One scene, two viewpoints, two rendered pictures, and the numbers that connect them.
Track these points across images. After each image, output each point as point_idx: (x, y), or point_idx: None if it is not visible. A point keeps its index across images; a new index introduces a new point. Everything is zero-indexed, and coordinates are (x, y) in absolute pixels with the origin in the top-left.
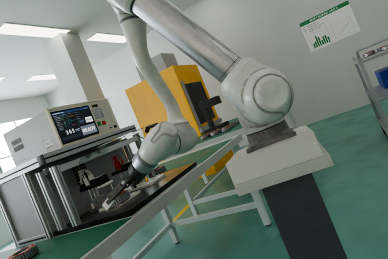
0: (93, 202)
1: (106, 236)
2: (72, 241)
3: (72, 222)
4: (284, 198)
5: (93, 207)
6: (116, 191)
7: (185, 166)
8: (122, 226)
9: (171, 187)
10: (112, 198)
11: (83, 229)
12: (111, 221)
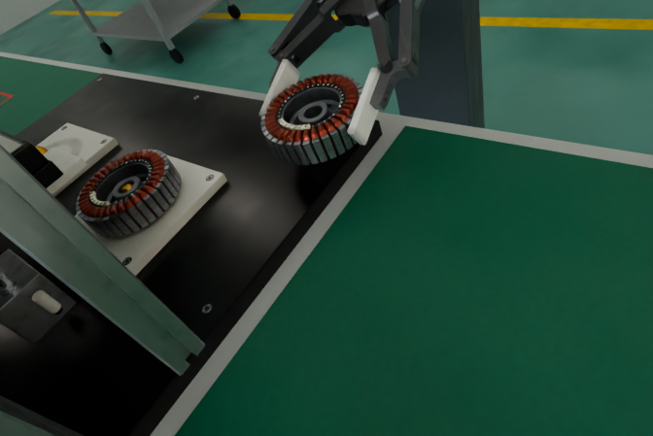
0: (41, 285)
1: (532, 148)
2: (406, 309)
3: (178, 355)
4: (468, 1)
5: (57, 306)
6: (417, 32)
7: (104, 87)
8: (474, 129)
9: (245, 92)
10: (418, 61)
11: (249, 324)
12: (339, 195)
